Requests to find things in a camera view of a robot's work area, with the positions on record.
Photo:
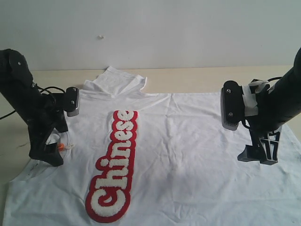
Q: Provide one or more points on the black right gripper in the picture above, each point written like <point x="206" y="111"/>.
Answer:
<point x="261" y="112"/>

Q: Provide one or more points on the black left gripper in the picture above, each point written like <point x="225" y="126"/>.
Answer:
<point x="43" y="113"/>

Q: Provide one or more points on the white t-shirt red lettering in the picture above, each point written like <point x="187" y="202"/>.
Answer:
<point x="137" y="159"/>

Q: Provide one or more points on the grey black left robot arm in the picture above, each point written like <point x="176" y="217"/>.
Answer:
<point x="16" y="79"/>

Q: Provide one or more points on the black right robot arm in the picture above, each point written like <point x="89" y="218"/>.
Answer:
<point x="289" y="89"/>

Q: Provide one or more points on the orange neck tag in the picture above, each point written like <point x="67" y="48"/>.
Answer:
<point x="60" y="147"/>

